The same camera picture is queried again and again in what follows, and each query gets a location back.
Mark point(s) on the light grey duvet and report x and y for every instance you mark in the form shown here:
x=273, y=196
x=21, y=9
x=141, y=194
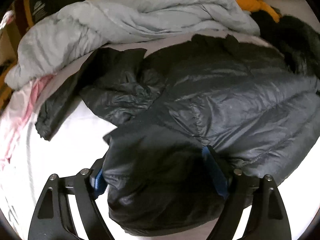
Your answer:
x=75, y=30

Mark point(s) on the black fluffy garment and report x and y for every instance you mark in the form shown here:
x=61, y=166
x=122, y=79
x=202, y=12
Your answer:
x=295, y=37

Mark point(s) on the black puffer jacket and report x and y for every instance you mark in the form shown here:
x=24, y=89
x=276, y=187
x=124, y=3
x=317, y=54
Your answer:
x=200, y=92

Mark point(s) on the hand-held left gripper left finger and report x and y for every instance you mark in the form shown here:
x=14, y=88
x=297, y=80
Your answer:
x=98, y=180

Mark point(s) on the pink white cloth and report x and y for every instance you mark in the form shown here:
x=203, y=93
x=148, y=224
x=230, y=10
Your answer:
x=22, y=110

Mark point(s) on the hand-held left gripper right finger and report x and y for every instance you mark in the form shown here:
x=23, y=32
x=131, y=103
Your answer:
x=212, y=165

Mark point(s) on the orange cloth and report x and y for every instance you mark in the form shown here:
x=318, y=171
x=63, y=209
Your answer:
x=246, y=2

